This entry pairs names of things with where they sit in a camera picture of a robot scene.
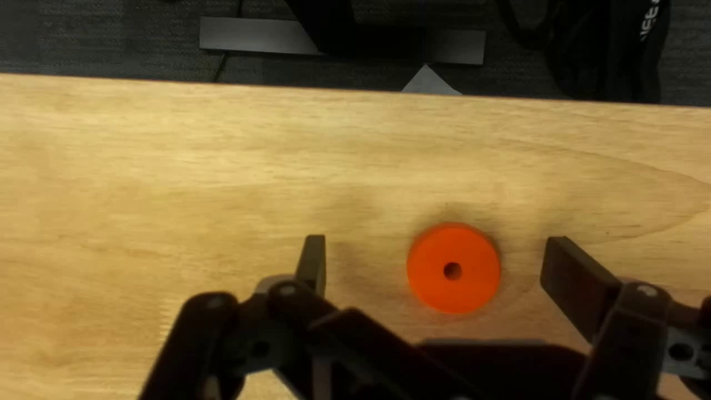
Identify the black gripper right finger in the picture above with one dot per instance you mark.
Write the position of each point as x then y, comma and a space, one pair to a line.
636, 330

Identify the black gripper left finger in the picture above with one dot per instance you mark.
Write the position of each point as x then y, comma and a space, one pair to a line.
316, 349

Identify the orange disc with hole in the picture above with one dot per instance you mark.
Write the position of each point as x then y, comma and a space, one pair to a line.
454, 267

